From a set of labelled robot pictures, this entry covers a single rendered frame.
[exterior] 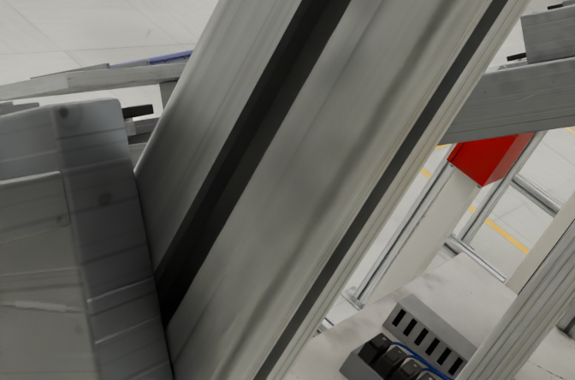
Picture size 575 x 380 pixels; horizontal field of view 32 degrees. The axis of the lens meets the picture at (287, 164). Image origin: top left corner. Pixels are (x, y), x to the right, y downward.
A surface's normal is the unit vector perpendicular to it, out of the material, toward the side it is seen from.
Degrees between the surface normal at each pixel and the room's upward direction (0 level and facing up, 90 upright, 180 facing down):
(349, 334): 0
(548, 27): 90
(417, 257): 90
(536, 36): 90
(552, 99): 90
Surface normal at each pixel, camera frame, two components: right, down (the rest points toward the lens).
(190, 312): -0.52, 0.14
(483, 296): 0.46, -0.79
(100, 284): 0.84, -0.13
